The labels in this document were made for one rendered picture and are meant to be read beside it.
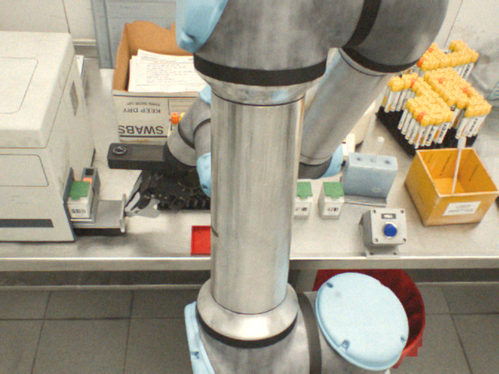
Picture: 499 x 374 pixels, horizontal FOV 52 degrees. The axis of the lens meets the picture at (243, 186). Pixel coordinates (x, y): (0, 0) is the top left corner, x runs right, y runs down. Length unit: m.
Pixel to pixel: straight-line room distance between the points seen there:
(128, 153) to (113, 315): 1.13
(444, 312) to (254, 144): 1.76
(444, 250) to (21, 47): 0.90
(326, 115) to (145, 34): 0.85
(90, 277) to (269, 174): 1.33
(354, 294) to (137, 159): 0.45
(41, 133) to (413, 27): 0.60
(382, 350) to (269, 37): 0.38
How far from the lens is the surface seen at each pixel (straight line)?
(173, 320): 1.94
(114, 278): 1.73
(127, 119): 1.20
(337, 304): 0.62
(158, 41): 1.40
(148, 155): 0.92
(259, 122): 0.44
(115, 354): 1.91
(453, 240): 1.16
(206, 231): 1.05
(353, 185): 1.13
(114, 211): 1.05
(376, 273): 1.66
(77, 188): 1.01
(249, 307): 0.55
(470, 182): 1.24
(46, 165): 0.91
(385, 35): 0.45
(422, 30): 0.47
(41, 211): 1.00
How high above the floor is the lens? 1.71
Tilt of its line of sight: 47 degrees down
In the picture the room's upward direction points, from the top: 5 degrees clockwise
